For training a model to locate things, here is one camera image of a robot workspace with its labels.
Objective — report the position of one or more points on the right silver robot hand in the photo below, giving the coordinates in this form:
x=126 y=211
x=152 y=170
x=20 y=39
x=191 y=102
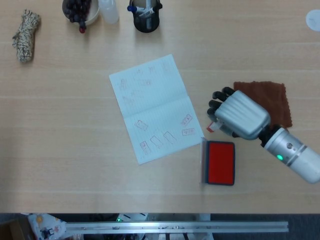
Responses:
x=242 y=112

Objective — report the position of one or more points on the red white rubber stamp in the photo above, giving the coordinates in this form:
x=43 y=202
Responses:
x=211 y=127

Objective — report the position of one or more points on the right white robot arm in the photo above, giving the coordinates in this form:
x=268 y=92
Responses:
x=295 y=155

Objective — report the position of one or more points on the brown cloth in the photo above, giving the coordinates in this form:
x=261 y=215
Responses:
x=275 y=100

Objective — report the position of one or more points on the red ink pad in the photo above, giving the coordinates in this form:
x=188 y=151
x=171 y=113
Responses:
x=221 y=162

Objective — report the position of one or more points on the white stamped paper sheet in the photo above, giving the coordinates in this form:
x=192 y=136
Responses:
x=155 y=100

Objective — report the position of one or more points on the black mesh pen holder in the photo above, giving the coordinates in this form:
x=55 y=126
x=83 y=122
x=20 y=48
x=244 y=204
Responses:
x=140 y=27

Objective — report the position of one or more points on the black cap marker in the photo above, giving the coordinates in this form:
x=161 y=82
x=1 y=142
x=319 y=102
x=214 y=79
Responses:
x=147 y=11

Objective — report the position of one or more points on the blue cap marker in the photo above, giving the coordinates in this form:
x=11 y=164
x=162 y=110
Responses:
x=130 y=8

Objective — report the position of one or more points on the clear plastic squeeze bottle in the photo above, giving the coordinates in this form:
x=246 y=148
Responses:
x=108 y=12

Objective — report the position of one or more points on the white bowl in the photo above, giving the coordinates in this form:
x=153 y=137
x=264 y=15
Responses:
x=93 y=15

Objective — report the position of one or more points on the single dark red cherry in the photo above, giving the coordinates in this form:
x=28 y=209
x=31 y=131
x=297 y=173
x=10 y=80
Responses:
x=82 y=29

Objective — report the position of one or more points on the pile of dark cherries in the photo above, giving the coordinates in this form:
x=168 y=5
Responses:
x=75 y=10

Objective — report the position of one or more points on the white printed bag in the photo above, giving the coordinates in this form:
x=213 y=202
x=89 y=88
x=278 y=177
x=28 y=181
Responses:
x=45 y=225

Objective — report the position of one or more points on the brown cardboard box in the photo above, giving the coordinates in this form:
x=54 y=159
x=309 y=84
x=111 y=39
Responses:
x=12 y=230

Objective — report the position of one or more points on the aluminium rail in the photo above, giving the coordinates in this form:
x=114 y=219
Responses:
x=175 y=227

